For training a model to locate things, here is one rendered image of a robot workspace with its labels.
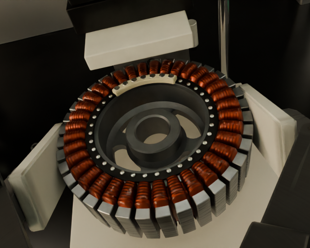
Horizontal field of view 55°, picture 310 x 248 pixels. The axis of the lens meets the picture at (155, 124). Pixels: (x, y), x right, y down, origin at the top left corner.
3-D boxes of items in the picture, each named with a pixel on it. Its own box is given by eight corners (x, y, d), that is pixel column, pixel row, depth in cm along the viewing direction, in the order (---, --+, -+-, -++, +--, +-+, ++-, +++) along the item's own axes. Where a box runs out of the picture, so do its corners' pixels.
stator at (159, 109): (278, 220, 16) (290, 188, 13) (72, 258, 16) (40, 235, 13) (222, 78, 23) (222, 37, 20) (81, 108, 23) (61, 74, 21)
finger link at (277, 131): (278, 123, 12) (297, 119, 12) (236, 85, 19) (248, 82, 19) (284, 186, 13) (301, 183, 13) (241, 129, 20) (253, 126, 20)
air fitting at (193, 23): (200, 49, 30) (197, 23, 28) (188, 52, 30) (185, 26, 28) (197, 43, 31) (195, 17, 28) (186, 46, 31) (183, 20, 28)
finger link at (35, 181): (45, 231, 14) (30, 233, 14) (78, 162, 20) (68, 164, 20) (21, 174, 13) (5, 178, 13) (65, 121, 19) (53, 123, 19)
